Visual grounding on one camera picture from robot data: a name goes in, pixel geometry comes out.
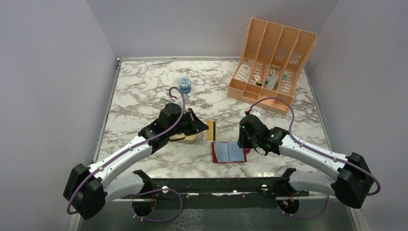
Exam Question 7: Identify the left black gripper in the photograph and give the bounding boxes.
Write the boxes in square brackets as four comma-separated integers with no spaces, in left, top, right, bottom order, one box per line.
[167,108,209,137]

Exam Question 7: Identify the beige oval tray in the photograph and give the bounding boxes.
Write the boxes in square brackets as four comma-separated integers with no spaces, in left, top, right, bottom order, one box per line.
[169,133,201,143]

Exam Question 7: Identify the gold credit card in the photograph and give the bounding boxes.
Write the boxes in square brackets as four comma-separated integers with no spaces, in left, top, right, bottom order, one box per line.
[206,119,216,141]

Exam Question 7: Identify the red leather card holder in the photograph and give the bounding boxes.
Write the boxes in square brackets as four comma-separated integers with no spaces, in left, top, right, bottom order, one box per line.
[211,141,250,164]

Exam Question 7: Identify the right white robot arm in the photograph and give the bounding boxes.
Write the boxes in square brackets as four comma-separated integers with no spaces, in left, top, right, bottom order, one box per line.
[237,115,374,208]

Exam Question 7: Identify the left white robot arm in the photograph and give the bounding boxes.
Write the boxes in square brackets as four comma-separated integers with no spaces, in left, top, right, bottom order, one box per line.
[63,103,209,219]

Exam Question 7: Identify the white striped card in organizer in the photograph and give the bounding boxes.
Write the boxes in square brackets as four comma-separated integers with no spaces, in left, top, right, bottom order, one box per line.
[235,64,251,82]

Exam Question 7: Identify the blue round tin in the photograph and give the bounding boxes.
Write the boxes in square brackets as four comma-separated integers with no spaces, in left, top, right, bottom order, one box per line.
[178,77,191,94]

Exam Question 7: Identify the small items in organizer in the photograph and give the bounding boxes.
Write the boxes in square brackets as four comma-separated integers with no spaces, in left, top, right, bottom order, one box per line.
[248,65,281,90]

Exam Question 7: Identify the orange plastic file organizer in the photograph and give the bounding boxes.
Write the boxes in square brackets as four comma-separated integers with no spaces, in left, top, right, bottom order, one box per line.
[227,18,318,115]

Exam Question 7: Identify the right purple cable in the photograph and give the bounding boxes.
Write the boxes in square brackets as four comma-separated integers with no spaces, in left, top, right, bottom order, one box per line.
[245,97,382,221]

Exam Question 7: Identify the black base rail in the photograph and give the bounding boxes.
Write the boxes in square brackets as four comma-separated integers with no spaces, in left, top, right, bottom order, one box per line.
[124,177,309,210]

